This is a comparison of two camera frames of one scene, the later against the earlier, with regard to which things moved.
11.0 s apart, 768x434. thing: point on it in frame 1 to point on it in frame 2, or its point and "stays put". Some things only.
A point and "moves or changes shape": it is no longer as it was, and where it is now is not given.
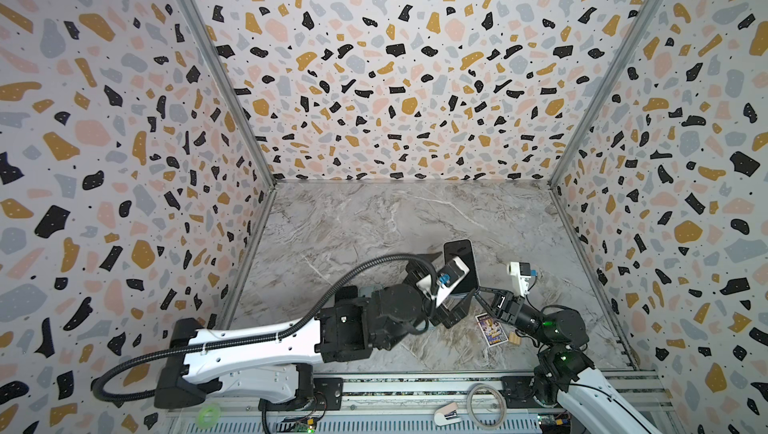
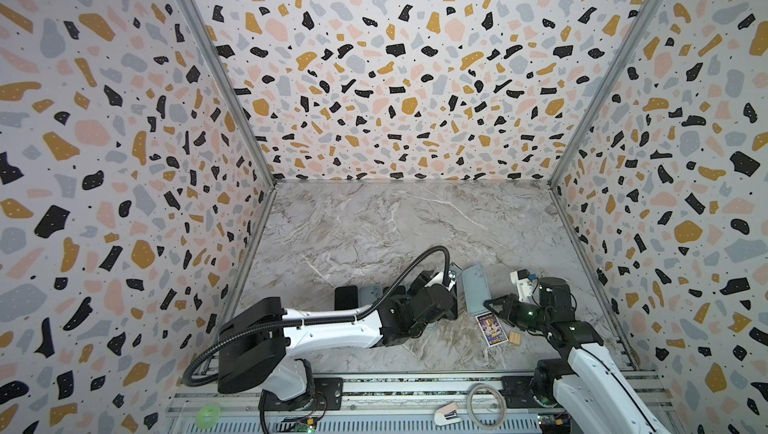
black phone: x=463 y=250 moves or changes shape
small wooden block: x=513 y=338 stays put
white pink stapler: x=447 y=414 stays put
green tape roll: x=208 y=416 stays put
